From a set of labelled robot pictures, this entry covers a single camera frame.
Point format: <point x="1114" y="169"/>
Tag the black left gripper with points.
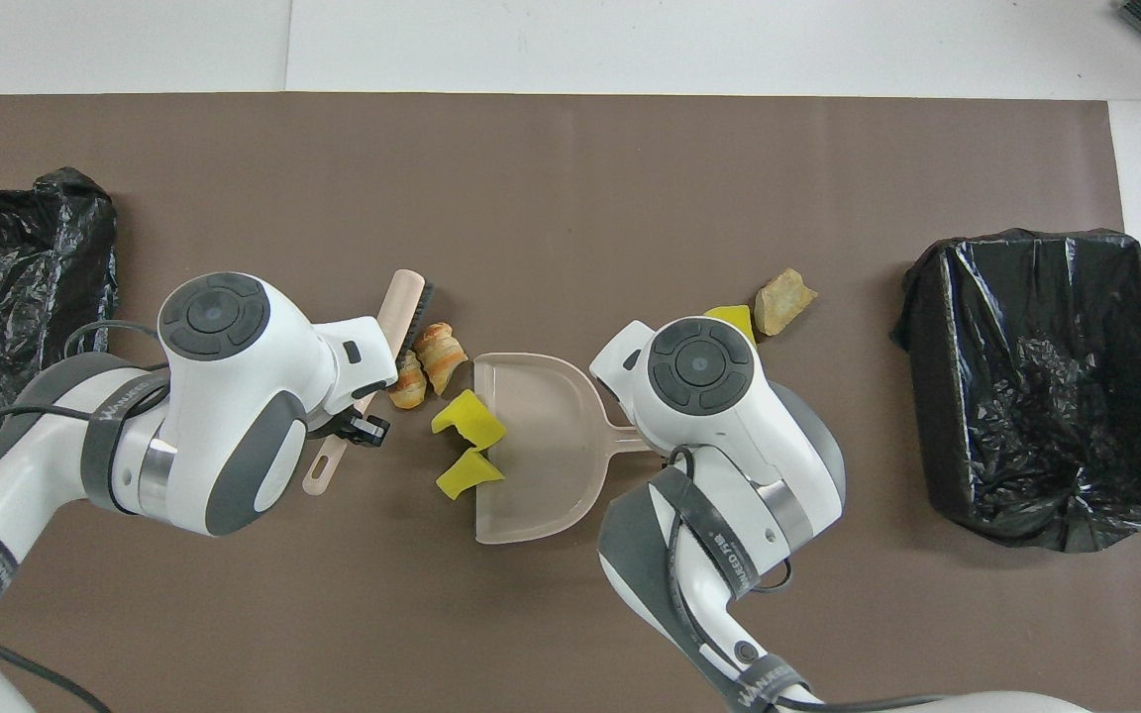
<point x="335" y="426"/>

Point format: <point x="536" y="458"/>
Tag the croissant piece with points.
<point x="442" y="356"/>
<point x="407" y="386"/>

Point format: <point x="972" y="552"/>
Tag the notched yellow sponge piece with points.
<point x="471" y="421"/>

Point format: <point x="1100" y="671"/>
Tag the small yellow green sponge piece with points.
<point x="466" y="475"/>

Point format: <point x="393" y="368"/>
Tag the pink brush with black bristles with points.
<point x="400" y="307"/>

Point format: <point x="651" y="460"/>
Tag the pink plastic dustpan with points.
<point x="541" y="465"/>

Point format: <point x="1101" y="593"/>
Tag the beige bread chunk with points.
<point x="781" y="302"/>

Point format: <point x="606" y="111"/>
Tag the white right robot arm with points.
<point x="719" y="436"/>

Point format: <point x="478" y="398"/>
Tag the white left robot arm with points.
<point x="224" y="416"/>

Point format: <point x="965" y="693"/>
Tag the black bag lined bin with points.
<point x="1026" y="396"/>
<point x="26" y="257"/>

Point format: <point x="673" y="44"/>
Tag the brown table mat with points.
<point x="630" y="158"/>

